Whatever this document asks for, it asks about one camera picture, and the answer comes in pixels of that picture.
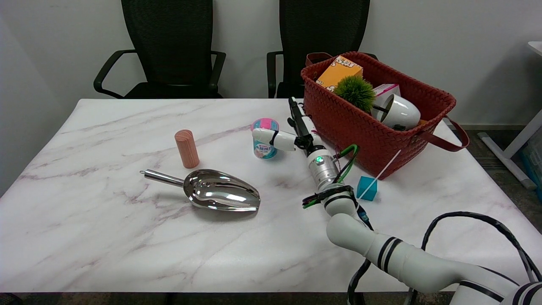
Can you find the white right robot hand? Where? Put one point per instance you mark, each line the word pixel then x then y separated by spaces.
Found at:
pixel 292 133

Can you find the pink gum jar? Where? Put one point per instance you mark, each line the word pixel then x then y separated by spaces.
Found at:
pixel 265 138

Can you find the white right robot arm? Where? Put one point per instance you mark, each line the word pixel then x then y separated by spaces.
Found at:
pixel 381 237

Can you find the red woven basket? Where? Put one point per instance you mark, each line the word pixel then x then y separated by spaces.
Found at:
pixel 364 131

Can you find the green fuzzy plant ball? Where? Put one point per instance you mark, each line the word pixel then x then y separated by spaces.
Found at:
pixel 355 92

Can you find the orange snack box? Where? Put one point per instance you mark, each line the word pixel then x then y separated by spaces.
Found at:
pixel 338 72

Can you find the teal cube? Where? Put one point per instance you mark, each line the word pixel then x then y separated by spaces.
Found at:
pixel 367 189

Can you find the black mesh office chair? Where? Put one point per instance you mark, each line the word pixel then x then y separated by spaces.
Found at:
pixel 169 46
pixel 317 38

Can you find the shiny metal scoop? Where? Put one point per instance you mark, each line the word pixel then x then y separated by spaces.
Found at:
pixel 211 190

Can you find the pink and white box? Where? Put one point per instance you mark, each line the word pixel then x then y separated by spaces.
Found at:
pixel 386 90

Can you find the pink wooden cylinder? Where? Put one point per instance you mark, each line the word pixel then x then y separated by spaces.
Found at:
pixel 186 148

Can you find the white ceramic pot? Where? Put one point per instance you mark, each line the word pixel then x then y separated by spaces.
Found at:
pixel 400 113

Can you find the white desk leg frame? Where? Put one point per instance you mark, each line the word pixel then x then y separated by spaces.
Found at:
pixel 514 144

